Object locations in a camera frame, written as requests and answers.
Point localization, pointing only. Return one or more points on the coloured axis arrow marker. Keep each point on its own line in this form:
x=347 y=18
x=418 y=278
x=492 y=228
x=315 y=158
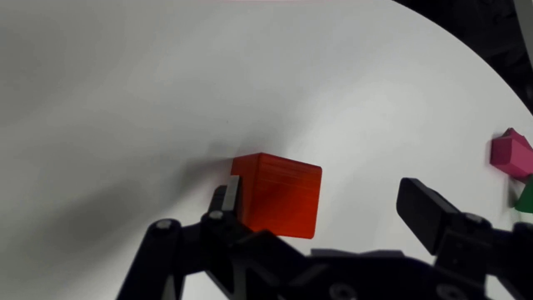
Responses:
x=525 y=200

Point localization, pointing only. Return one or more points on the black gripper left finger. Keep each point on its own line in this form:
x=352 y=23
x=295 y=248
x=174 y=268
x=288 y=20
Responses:
x=225 y=205

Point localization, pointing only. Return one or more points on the pink crumpled object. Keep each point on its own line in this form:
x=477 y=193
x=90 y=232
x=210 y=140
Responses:
x=512 y=153

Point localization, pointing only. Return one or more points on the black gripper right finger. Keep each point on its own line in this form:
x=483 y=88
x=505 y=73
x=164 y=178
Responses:
x=438 y=223

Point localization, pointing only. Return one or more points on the orange block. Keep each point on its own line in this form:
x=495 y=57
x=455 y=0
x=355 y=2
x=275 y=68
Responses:
x=278 y=193

